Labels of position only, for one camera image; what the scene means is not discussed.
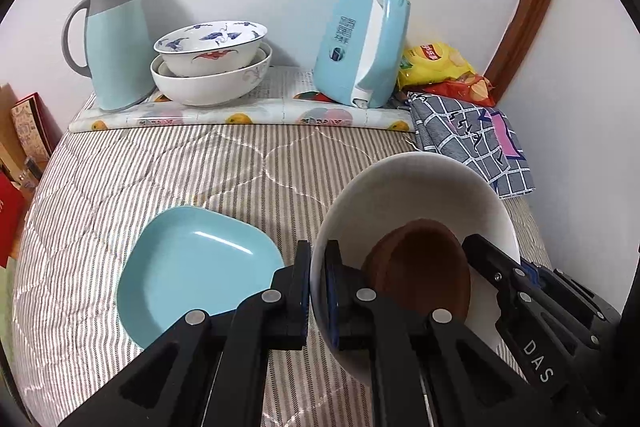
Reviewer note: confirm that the small white bowl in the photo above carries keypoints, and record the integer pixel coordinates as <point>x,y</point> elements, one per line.
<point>261,55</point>

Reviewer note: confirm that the red paper bag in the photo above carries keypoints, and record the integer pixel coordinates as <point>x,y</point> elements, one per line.
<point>9,217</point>

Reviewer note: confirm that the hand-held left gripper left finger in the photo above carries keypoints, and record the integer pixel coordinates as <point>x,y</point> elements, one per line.
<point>300,287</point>

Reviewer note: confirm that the brown cardboard box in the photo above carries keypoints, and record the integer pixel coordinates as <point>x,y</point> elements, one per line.
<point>7,132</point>

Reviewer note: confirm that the crane pattern porcelain bowl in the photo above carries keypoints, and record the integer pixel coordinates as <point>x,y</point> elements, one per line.
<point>215,57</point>

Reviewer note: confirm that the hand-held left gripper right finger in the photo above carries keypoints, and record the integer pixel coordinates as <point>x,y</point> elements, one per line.
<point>331,307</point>

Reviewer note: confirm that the light blue tissue box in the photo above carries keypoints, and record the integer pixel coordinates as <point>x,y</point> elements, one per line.
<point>340,67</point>

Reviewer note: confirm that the yellow chips bag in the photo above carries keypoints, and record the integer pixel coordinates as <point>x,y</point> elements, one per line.
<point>440,62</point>

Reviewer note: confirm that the brown wooden door frame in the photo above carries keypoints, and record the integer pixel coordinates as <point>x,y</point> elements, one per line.
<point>530,7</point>

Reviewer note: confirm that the patterned red box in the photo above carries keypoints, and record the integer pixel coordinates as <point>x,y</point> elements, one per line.
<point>32,122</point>

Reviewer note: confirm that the blue checkered cloth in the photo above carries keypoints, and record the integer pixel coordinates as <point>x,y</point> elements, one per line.
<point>460,132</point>

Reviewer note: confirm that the rolled printed table cover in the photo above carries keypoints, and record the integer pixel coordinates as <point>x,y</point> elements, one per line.
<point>200,114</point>

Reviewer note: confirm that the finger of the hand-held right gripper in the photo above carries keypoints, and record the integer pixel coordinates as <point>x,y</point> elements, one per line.
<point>575,307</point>
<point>505,277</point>

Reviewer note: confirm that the light blue thermos jug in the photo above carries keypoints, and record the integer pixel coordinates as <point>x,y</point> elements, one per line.
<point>115,57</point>

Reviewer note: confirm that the brown wooden bowl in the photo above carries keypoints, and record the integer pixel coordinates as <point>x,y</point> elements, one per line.
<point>420,267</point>

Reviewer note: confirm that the light blue plate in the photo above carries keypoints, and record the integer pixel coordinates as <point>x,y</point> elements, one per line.
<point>200,267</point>

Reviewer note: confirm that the large white bowl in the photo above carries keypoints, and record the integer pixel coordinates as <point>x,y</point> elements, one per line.
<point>210,89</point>

